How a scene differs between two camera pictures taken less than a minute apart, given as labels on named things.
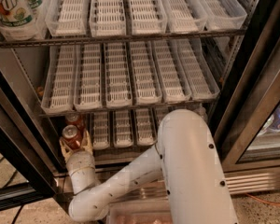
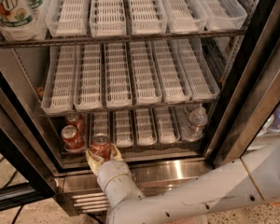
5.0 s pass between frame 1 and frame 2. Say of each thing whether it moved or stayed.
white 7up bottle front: stayed
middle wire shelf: stayed
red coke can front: moved
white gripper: moved
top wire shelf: stayed
